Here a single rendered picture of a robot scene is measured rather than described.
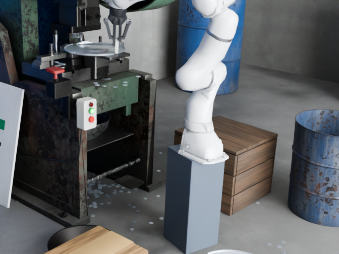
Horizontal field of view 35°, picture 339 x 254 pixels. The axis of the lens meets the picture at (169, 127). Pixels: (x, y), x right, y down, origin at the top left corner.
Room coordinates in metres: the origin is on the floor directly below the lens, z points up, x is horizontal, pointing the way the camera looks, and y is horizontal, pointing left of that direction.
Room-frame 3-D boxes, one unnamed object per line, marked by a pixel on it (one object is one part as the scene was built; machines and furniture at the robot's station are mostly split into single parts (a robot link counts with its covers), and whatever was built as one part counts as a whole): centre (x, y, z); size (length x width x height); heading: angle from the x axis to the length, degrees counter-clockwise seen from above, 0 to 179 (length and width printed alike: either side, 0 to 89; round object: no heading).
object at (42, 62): (2.49, 0.58, 0.76); 0.17 x 0.06 x 0.10; 142
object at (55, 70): (2.22, 0.50, 0.72); 0.07 x 0.06 x 0.08; 52
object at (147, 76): (2.92, 0.42, 0.45); 0.92 x 0.12 x 0.90; 52
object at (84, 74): (2.62, 0.48, 0.68); 0.45 x 0.30 x 0.06; 142
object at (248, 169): (2.65, -0.30, 0.18); 0.40 x 0.38 x 0.35; 49
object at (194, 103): (2.17, -0.15, 0.71); 0.18 x 0.11 x 0.25; 137
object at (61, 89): (2.23, 0.49, 0.62); 0.10 x 0.06 x 0.20; 142
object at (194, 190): (2.14, -0.12, 0.23); 0.18 x 0.18 x 0.45; 35
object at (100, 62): (2.51, 0.34, 0.72); 0.25 x 0.14 x 0.14; 52
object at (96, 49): (2.54, 0.38, 0.78); 0.29 x 0.29 x 0.01
